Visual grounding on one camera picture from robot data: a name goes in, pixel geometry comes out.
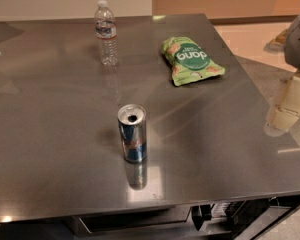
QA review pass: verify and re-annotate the blue silver redbull can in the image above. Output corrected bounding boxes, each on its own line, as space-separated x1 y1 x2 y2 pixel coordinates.
117 104 147 163

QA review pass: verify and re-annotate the black device under table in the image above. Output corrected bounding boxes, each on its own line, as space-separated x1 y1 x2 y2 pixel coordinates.
191 197 300 240

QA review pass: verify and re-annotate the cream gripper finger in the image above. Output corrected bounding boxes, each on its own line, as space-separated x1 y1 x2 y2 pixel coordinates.
264 71 300 137

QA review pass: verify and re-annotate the metal drawer under table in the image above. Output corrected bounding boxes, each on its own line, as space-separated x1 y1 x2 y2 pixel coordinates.
64 205 191 237

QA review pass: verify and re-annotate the green snack bag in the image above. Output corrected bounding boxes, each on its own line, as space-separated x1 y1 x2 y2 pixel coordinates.
161 37 225 86

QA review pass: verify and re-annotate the clear plastic water bottle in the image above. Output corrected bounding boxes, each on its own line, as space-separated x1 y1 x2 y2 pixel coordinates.
94 0 118 66

